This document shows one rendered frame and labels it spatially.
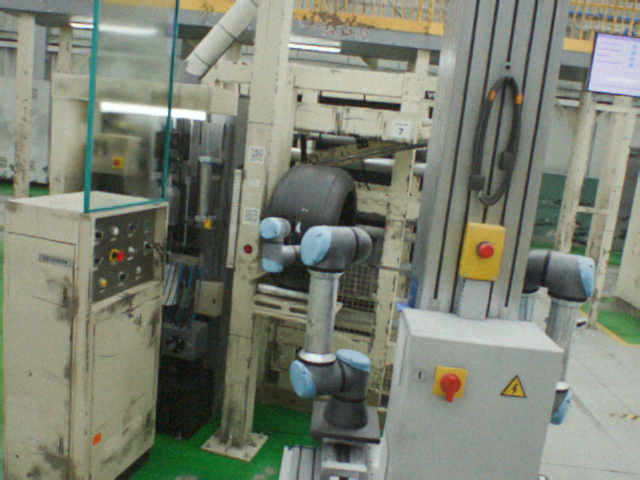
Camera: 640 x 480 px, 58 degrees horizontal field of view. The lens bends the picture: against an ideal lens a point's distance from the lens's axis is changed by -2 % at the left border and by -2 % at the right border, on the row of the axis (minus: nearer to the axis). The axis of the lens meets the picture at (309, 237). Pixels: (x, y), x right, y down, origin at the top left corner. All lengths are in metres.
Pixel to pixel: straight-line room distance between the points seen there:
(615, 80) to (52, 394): 5.45
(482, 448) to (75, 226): 1.56
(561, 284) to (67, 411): 1.84
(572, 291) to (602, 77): 4.54
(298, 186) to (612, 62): 4.31
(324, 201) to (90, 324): 1.06
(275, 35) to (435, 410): 1.90
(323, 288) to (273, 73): 1.28
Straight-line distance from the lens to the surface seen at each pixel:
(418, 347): 1.32
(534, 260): 1.89
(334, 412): 1.98
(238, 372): 3.01
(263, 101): 2.76
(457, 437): 1.42
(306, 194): 2.53
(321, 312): 1.78
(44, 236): 2.37
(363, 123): 2.89
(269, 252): 2.09
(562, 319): 1.92
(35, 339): 2.50
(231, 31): 3.19
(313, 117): 2.95
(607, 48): 6.33
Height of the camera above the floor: 1.63
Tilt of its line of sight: 10 degrees down
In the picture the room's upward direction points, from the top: 6 degrees clockwise
